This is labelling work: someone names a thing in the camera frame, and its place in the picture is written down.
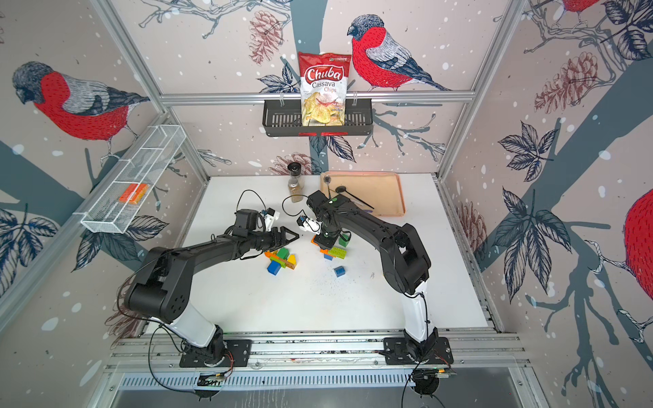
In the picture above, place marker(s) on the black wall basket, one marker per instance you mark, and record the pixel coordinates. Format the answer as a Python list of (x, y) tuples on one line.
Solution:
[(283, 119)]

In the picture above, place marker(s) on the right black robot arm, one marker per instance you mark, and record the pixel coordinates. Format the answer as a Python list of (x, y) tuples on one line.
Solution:
[(404, 260)]

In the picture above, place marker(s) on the green square brick back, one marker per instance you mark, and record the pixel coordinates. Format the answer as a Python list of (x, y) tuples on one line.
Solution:
[(344, 240)]

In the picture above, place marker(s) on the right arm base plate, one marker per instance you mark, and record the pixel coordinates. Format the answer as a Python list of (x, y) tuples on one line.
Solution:
[(402, 351)]

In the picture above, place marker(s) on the Chuba cassava chips bag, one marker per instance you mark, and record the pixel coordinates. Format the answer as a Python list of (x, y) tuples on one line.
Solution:
[(323, 88)]

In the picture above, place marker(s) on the beige tray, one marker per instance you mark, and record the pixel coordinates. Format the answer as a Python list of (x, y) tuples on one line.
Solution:
[(382, 190)]

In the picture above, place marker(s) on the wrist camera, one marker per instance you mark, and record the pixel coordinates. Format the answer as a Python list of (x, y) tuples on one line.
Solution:
[(249, 221), (307, 224)]

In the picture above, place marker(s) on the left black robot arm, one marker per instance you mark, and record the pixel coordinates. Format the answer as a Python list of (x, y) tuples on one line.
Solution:
[(162, 286)]

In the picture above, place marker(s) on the orange block in wire basket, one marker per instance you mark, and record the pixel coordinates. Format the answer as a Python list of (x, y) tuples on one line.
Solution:
[(134, 194)]

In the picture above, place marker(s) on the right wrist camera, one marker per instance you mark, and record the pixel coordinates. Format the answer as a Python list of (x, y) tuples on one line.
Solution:
[(307, 224)]

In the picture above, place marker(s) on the lime green long brick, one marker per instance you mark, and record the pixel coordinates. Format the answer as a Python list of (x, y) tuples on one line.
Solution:
[(280, 262)]

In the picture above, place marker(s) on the white wire wall basket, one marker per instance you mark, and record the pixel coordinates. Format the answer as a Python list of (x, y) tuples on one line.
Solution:
[(156, 149)]

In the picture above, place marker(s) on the small grey spoon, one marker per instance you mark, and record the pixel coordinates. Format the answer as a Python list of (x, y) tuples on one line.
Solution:
[(327, 181)]

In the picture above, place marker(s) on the glass spice shaker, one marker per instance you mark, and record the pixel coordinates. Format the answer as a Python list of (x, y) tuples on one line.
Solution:
[(295, 183)]

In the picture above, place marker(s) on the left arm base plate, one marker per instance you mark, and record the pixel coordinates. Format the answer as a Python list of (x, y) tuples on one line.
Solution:
[(219, 353)]

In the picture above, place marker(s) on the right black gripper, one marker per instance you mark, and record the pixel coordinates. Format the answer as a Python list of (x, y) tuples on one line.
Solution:
[(324, 245)]

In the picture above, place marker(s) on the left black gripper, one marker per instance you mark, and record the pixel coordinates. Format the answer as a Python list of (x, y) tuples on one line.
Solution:
[(283, 240)]

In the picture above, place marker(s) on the black spoon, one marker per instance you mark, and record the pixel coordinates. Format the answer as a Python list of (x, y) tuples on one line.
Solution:
[(343, 190)]

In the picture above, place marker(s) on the green square brick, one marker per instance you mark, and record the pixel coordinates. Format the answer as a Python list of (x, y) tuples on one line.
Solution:
[(344, 240), (283, 253)]

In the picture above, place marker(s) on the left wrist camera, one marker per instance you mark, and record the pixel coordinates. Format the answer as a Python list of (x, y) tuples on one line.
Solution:
[(249, 221)]

